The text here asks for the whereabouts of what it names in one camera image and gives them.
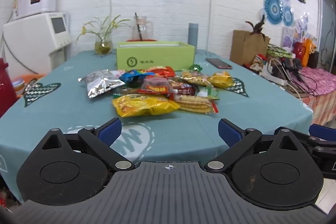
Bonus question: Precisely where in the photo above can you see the white appliance with screen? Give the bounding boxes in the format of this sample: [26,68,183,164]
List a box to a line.
[3,12,72,75]

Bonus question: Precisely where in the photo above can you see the clear biscuit packet red ends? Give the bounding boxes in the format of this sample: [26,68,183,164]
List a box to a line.
[173,94,219,115]

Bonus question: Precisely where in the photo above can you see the purple red-label snack packet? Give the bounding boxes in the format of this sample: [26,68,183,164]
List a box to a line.
[138,77,175,94]

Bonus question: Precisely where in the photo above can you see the orange plush toy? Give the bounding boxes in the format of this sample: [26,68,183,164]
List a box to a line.
[302,38,317,67]

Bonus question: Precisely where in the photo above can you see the small figurine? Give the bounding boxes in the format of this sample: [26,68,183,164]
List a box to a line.
[244,53,266,72]

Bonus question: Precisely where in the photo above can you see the glass pitcher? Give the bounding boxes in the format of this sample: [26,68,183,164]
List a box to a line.
[132,15,154,41]

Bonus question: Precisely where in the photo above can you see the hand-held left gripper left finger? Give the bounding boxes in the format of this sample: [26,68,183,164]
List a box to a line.
[34,118,135,170]

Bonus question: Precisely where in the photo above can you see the plant in glass vase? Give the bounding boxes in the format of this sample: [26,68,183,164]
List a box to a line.
[76,15,132,55]

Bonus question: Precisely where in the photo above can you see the white power strip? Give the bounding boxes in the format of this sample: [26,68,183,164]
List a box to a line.
[260,73,289,86]

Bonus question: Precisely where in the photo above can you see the green white snack packet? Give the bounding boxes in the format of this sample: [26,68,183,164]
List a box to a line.
[196,86,219,100]

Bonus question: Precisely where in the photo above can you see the green cardboard box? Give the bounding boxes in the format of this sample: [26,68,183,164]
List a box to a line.
[116,41,196,72]

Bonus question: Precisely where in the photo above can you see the large yellow snack packet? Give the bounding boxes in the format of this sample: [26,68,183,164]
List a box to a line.
[112,94,181,118]

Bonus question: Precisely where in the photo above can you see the silver snack packet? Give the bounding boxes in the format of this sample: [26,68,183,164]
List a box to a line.
[78,70,126,99]

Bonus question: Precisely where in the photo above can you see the red thermos jug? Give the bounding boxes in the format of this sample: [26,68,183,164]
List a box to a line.
[0,57,17,118]

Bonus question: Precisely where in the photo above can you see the small yellow snack packet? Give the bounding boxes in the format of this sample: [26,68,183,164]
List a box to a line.
[209,71,235,88]

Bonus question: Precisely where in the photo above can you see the black cable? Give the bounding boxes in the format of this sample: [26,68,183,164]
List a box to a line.
[289,73,324,95]

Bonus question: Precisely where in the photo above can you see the white charger cable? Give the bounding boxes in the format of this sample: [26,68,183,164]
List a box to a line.
[266,57,282,75]

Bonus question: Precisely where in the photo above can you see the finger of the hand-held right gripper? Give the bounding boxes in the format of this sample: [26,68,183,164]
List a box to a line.
[290,124,336,154]

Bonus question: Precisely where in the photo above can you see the pink patterned cloth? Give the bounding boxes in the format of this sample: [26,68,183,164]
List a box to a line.
[297,67,336,96]

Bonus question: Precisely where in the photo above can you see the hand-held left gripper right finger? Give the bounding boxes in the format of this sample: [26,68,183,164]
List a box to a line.
[205,118,308,172]

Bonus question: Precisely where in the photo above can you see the purple wall picture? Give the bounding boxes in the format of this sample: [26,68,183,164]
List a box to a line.
[283,27,296,49]

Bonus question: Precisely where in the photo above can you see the large blue paper fan decoration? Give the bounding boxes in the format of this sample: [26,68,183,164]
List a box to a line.
[263,0,284,28]

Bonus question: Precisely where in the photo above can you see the black stirring stick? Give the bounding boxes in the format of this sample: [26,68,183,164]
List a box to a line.
[135,13,144,41]

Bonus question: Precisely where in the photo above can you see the checked cloth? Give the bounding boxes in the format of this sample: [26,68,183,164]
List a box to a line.
[299,90,336,126]

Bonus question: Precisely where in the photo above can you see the smartphone in red case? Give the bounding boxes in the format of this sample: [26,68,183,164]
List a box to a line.
[205,57,233,69]

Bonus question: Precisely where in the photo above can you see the brown cardboard box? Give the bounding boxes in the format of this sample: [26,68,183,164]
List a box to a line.
[230,30,271,65]

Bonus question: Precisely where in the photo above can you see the blue snack packet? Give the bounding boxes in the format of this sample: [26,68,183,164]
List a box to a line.
[119,70,150,88]

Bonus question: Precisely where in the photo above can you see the teal patterned tablecloth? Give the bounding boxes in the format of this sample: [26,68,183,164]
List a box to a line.
[0,49,314,188]

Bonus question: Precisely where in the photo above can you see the clear waffle cookie packet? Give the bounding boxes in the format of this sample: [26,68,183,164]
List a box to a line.
[181,70,213,86]

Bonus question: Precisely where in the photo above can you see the dark red snack packet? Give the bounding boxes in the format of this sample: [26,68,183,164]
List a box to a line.
[168,80,196,96]

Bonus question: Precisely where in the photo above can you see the red container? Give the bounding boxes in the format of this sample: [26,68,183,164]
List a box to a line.
[293,42,306,60]

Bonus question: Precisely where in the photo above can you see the dark dried plant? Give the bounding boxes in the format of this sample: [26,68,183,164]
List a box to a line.
[245,15,266,35]

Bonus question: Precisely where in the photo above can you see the orange plastic basin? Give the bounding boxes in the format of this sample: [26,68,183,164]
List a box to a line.
[12,73,46,94]

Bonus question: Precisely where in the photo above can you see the small blue paper fan decoration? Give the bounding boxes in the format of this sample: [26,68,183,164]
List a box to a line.
[282,6,294,28]

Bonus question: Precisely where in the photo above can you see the grey-blue tumbler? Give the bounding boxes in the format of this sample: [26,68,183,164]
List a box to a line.
[188,23,198,46]

